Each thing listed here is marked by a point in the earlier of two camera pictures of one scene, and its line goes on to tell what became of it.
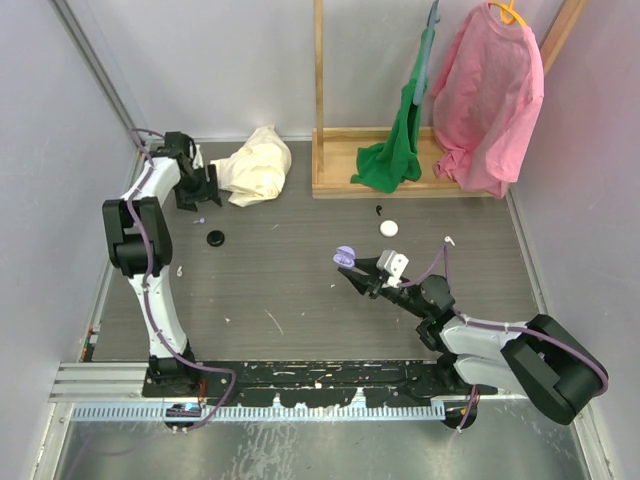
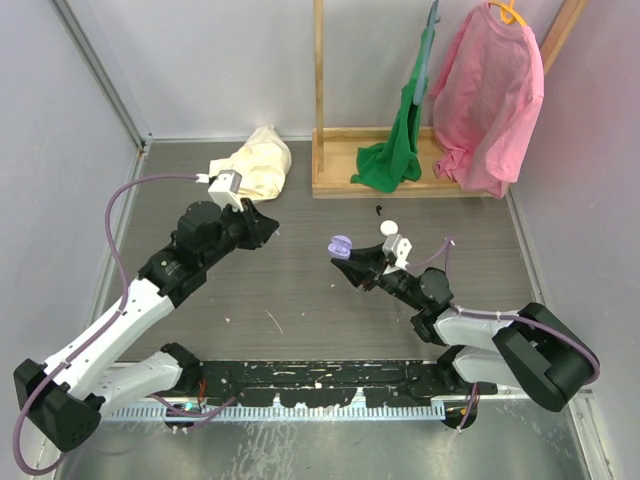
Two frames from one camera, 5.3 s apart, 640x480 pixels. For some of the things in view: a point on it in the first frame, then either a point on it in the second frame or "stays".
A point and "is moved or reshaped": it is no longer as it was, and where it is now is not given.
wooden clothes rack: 335,149 stays
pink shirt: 488,100 stays
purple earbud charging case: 344,257 is moved or reshaped
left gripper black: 187,200 → 258,230
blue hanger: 421,77 stays
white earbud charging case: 389,228 stays
